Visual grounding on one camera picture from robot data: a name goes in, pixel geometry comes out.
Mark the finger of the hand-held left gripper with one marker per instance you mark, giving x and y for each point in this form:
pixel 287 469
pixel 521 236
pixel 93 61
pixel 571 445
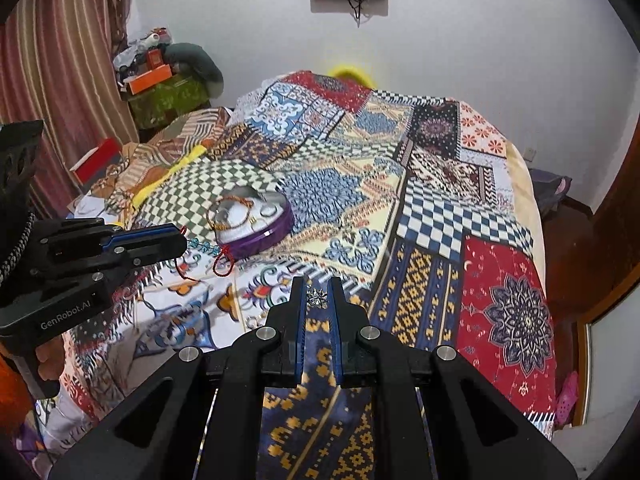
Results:
pixel 80 235
pixel 150 252

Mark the striped curtain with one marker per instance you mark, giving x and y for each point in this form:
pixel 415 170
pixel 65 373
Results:
pixel 55 60

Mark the red box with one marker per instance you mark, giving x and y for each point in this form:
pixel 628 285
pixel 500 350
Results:
pixel 97 162

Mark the wooden wardrobe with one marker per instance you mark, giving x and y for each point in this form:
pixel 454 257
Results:
pixel 620 280

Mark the person's left hand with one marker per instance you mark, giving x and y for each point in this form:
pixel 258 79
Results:
pixel 49 360

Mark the wall socket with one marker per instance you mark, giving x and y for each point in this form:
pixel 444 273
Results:
pixel 529 152

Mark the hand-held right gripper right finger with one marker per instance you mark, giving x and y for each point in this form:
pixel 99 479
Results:
pixel 334 320

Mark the orange box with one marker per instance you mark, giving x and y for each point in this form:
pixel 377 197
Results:
pixel 147 81

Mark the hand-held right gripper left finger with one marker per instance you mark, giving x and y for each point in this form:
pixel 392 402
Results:
pixel 301 320

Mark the silver snowflake pendant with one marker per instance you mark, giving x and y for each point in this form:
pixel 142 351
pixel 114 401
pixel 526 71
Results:
pixel 316 297

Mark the dark bag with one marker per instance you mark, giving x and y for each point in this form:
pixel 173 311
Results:
pixel 550 192

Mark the brown striped blanket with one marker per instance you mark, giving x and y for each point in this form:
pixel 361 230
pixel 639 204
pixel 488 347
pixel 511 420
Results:
pixel 190 130

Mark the pink slipper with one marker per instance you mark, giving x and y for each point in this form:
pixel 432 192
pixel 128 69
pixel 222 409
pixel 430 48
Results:
pixel 567 392

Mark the purple heart-shaped jewelry box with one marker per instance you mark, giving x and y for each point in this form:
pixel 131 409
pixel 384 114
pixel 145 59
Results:
pixel 260 240

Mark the patchwork bedspread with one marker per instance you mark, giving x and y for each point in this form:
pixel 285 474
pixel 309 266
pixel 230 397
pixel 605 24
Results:
pixel 450 210

